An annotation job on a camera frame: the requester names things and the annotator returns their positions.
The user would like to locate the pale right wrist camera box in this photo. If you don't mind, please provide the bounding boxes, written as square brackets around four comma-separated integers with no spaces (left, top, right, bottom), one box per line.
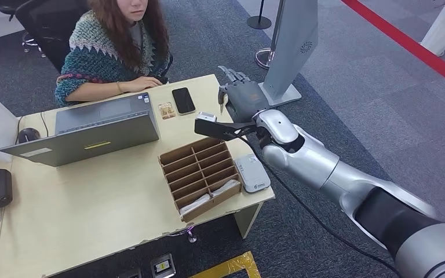
[196,111,218,124]

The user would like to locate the white key card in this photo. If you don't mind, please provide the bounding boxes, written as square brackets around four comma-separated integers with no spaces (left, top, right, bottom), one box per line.
[179,193,213,216]
[211,179,241,199]

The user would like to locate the cardboard divider box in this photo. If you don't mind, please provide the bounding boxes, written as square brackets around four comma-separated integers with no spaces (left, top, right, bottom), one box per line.
[158,137,243,224]

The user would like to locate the metal floor socket box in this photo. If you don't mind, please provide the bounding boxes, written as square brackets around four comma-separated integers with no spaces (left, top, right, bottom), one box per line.
[149,253,177,278]

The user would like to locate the black laptop cable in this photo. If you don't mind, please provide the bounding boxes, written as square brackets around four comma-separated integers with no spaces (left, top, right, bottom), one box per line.
[39,111,50,138]

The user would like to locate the white planter pot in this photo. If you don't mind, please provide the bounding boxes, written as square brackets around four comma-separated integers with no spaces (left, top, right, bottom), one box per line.
[420,3,445,57]

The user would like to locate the grey laptop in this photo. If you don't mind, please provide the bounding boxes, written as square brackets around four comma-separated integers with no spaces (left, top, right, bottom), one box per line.
[0,92,161,167]

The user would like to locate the black stanchion post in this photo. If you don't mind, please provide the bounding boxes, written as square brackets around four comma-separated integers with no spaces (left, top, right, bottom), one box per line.
[246,0,272,31]

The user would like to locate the chrome stanchion post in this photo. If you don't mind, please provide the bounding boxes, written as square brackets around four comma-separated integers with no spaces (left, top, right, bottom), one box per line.
[254,0,286,71]

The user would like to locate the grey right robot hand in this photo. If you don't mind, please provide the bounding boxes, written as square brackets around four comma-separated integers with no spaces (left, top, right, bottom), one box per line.
[217,65,271,124]

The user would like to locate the person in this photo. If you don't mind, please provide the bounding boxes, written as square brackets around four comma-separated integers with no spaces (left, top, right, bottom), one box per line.
[54,0,174,108]

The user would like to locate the black swivel chair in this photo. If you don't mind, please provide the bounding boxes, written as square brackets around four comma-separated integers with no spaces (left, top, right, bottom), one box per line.
[0,0,48,59]

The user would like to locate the chrome desk foot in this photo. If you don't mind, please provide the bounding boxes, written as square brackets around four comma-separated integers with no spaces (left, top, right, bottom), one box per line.
[185,226,199,244]

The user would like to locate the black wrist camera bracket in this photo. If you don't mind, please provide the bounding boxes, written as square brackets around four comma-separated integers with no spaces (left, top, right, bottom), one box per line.
[194,116,258,142]

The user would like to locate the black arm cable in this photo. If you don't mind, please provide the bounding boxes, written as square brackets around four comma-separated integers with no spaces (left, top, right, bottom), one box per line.
[238,135,402,278]

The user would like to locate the wooden desk leg panel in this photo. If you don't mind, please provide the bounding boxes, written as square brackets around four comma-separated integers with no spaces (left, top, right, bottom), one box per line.
[232,202,264,240]

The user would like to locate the black mouse cable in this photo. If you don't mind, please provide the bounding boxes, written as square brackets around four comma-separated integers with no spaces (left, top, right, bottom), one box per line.
[14,115,25,145]

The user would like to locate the yellow floor tape strip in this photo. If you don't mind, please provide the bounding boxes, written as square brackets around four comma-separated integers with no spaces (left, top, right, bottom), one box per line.
[245,251,262,278]
[189,253,253,278]

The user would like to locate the black computer mouse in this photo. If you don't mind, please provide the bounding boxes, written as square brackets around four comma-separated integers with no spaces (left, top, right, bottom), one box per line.
[17,127,41,145]

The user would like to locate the black smartphone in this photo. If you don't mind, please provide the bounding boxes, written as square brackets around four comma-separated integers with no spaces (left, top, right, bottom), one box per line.
[172,87,196,116]

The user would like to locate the person's right hand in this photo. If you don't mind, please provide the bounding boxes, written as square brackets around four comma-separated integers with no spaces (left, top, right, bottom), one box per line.
[129,76,164,93]

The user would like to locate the grey floor standing kiosk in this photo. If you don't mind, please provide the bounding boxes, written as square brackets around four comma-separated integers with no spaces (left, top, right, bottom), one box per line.
[258,0,319,108]

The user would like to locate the white card reader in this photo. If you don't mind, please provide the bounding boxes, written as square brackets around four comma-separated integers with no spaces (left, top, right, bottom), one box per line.
[235,154,272,194]

